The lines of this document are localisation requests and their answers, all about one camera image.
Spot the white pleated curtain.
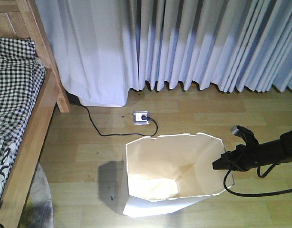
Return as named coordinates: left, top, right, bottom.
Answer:
left=36, top=0, right=292, bottom=107

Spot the floor power socket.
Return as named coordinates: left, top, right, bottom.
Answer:
left=132, top=111, right=150, bottom=125

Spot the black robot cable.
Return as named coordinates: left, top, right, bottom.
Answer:
left=223, top=152, right=292, bottom=197

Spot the round grey yellow rug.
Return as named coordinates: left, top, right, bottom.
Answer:
left=19, top=164, right=54, bottom=228

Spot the white plastic trash bin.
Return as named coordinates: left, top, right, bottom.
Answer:
left=121, top=133, right=234, bottom=218

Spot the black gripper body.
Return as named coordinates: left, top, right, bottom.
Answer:
left=235, top=140, right=279, bottom=171

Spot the black socket cable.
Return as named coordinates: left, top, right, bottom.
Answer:
left=67, top=94, right=158, bottom=138

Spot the checkered black white bedding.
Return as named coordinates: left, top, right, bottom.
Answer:
left=0, top=38, right=46, bottom=199

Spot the wooden bed frame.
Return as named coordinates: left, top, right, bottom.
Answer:
left=0, top=0, right=69, bottom=228

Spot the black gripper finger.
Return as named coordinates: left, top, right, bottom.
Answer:
left=231, top=125, right=259, bottom=145
left=212, top=152, right=238, bottom=170

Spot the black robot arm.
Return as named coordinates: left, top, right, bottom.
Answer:
left=212, top=125, right=292, bottom=171

